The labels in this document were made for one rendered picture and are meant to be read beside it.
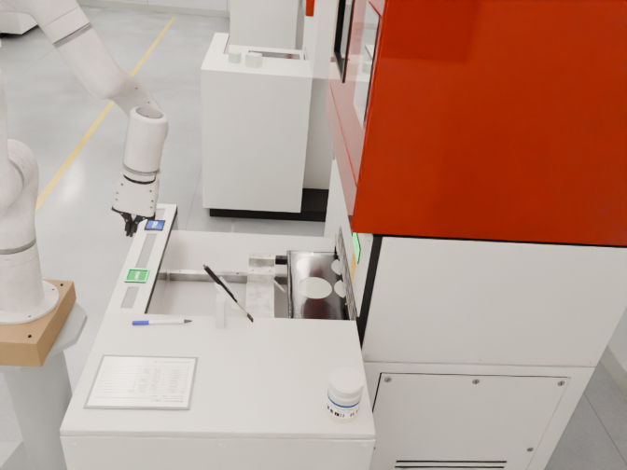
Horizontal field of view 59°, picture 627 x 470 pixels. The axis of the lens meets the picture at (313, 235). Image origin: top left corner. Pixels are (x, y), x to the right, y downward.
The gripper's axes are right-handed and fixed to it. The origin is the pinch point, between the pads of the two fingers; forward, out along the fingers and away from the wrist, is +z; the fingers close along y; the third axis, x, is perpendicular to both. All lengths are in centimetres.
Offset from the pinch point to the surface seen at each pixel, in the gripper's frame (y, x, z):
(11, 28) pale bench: 240, -574, 151
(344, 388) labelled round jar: -51, 47, -5
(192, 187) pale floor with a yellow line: -7, -231, 112
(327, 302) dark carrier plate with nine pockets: -56, 1, 10
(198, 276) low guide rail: -19.6, -17.0, 24.0
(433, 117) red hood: -57, 15, -52
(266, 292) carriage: -39.2, -5.4, 15.8
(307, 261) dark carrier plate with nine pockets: -51, -19, 11
